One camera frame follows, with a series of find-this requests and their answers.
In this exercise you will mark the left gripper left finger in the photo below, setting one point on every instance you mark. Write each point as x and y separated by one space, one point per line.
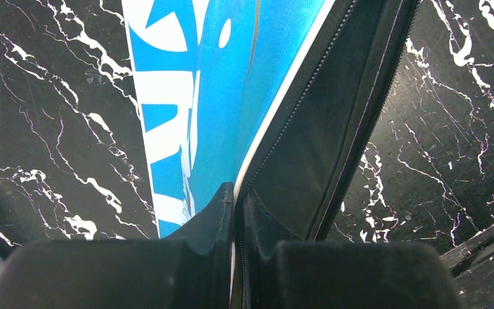
123 273

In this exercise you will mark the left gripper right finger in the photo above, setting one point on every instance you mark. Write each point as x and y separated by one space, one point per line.
336 277

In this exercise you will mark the blue racket cover bag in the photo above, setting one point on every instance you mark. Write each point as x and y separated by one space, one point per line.
255 115

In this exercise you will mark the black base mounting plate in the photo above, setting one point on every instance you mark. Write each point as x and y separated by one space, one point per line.
472 268

